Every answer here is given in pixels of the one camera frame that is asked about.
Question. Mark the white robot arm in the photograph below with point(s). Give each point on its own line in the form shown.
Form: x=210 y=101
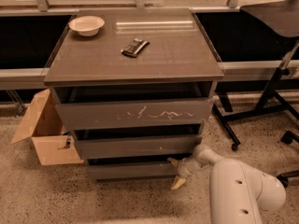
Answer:
x=237 y=191

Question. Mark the grey top drawer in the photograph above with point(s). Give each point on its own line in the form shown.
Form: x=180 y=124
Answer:
x=108 y=115

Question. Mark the white bowl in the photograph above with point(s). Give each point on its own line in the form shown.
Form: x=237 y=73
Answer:
x=87 y=25

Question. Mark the black rolling stand table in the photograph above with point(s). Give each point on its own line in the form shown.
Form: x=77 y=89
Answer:
x=281 y=18

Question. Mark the grey drawer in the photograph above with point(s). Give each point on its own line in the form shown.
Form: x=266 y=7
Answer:
x=133 y=170
x=135 y=147
x=108 y=115

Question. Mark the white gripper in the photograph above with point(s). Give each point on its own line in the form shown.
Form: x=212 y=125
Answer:
x=186 y=168

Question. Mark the open cardboard box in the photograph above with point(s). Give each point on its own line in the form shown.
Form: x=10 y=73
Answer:
x=41 y=123

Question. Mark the grey bottom drawer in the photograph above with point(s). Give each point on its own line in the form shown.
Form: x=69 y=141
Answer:
x=133 y=170

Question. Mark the grey middle drawer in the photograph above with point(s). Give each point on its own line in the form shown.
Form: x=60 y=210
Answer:
x=135 y=147

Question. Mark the grey drawer cabinet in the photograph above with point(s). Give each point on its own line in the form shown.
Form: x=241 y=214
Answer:
x=177 y=64

